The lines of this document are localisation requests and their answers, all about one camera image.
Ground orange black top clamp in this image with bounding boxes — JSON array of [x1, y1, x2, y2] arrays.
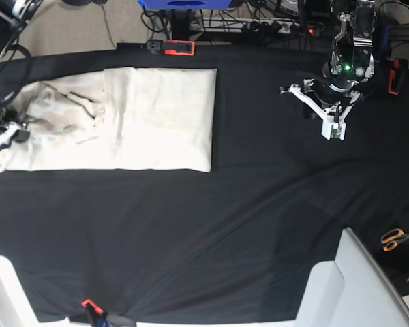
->
[[146, 40, 195, 57]]

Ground blue box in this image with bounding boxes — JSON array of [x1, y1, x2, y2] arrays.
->
[[138, 0, 241, 10]]

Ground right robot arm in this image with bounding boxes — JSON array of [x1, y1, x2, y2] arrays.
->
[[0, 0, 42, 148]]

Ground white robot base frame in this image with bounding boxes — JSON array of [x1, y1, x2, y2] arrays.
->
[[0, 228, 409, 326]]

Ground white power strip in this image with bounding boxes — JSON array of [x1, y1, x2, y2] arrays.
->
[[190, 18, 324, 36]]

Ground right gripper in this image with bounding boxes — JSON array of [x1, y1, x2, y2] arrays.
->
[[0, 122, 30, 147]]

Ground orange clamp bottom edge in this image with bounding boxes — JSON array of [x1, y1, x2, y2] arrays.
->
[[81, 298, 104, 315]]

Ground orange handled scissors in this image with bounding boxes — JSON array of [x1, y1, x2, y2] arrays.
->
[[380, 228, 409, 252]]

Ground orange black clamp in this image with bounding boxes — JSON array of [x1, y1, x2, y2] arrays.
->
[[387, 59, 408, 95], [146, 40, 195, 57]]

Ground white T-shirt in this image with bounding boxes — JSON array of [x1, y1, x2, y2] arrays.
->
[[0, 67, 217, 173]]

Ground black table cloth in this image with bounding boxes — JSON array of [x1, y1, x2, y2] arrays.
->
[[0, 46, 409, 324]]

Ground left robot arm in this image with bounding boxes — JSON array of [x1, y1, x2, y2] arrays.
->
[[280, 1, 376, 140]]

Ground black vertical post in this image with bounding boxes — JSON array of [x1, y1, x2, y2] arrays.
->
[[168, 9, 194, 41]]

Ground orange black right clamp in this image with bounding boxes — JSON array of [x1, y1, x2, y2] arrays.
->
[[387, 59, 408, 95]]

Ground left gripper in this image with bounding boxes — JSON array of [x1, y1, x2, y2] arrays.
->
[[279, 79, 361, 140]]

